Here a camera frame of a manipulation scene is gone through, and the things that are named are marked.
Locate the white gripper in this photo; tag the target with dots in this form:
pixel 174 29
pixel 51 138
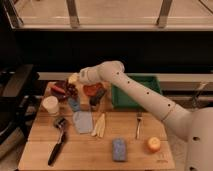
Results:
pixel 86 76

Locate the dark purple grape bunch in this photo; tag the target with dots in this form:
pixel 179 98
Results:
pixel 71 90

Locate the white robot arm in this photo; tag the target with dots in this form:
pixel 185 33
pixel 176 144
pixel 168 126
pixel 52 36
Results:
pixel 194 127

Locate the white plastic cup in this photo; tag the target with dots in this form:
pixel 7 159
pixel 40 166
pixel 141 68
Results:
pixel 51 104

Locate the purple bowl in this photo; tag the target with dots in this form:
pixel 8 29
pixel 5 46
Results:
pixel 61 84

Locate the orange red bowl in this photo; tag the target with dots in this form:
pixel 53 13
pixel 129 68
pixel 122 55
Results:
pixel 91 90

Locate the red carrot piece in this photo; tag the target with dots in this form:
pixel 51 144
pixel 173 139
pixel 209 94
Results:
pixel 57 89

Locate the dark sponge block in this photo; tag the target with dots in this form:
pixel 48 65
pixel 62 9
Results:
pixel 94 100

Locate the light blue cloth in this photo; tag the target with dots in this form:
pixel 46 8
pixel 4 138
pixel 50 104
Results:
pixel 83 122

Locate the wooden cutting board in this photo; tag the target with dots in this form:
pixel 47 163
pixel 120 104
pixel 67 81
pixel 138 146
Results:
pixel 83 152

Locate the green plastic tray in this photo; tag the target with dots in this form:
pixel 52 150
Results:
pixel 120 100

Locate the black chair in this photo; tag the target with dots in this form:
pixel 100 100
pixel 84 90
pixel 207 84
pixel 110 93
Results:
pixel 16 94

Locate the pale banana peel strips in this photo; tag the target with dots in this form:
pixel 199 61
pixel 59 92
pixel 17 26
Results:
pixel 99 127

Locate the silver fork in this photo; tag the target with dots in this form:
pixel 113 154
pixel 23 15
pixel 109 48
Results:
pixel 139 119

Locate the blue sponge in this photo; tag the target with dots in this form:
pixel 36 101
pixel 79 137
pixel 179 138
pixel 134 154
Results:
pixel 119 150

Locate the orange fruit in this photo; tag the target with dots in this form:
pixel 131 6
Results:
pixel 154 144

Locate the black handled peeler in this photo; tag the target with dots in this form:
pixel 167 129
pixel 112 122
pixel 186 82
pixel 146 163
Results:
pixel 60 124

